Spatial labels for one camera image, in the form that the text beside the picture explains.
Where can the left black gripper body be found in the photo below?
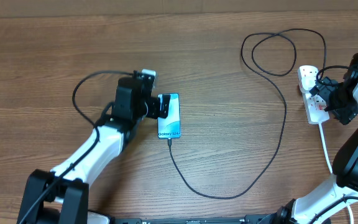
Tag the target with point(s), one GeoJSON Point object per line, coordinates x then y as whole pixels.
{"type": "Point", "coordinates": [152, 107]}

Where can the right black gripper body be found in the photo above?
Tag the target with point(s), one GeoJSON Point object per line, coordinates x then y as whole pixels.
{"type": "Point", "coordinates": [340, 101]}

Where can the Galaxy smartphone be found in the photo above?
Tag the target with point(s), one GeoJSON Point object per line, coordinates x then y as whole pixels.
{"type": "Point", "coordinates": [168, 122]}

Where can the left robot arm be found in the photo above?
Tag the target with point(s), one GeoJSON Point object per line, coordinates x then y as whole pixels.
{"type": "Point", "coordinates": [61, 195]}

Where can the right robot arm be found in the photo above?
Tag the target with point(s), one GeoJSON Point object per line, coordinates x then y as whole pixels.
{"type": "Point", "coordinates": [340, 189]}

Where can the white charger plug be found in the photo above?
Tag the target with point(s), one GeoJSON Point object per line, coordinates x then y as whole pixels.
{"type": "Point", "coordinates": [306, 84]}

